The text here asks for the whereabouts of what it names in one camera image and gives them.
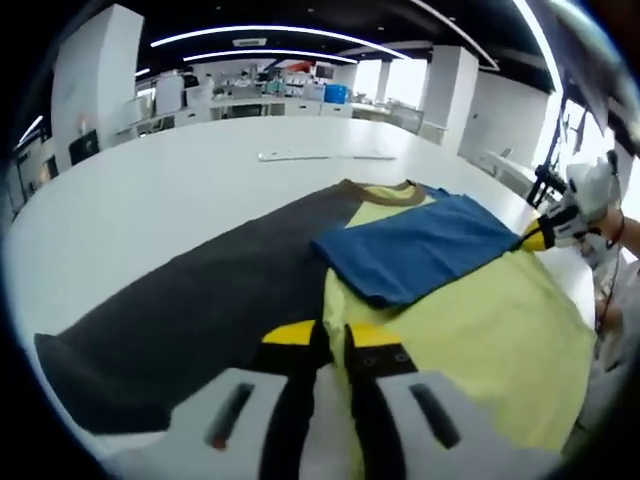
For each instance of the blue bin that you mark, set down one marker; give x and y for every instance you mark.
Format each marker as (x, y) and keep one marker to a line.
(337, 93)

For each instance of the black square box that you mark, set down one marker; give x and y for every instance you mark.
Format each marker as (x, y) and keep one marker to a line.
(84, 147)

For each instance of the ceiling light strip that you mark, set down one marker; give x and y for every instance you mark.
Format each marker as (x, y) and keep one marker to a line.
(270, 52)
(31, 130)
(542, 45)
(142, 72)

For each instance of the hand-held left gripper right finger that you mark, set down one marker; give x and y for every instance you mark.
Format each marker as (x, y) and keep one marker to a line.
(410, 430)

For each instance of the yellow blue grey garment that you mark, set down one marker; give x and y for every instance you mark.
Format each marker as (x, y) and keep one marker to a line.
(225, 300)

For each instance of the white template tape marking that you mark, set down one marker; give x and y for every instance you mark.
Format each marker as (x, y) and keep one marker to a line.
(295, 156)

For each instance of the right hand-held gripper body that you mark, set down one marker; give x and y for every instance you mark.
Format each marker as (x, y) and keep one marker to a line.
(595, 190)

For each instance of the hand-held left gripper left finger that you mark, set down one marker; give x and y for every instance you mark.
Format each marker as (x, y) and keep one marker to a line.
(235, 430)

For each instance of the black tripod stand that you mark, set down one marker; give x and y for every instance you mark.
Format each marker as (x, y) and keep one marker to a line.
(547, 180)

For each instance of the white square pillar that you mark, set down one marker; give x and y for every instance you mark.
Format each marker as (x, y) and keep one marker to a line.
(450, 90)
(95, 75)

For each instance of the white lab counter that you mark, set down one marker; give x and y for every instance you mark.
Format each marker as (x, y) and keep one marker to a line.
(240, 107)

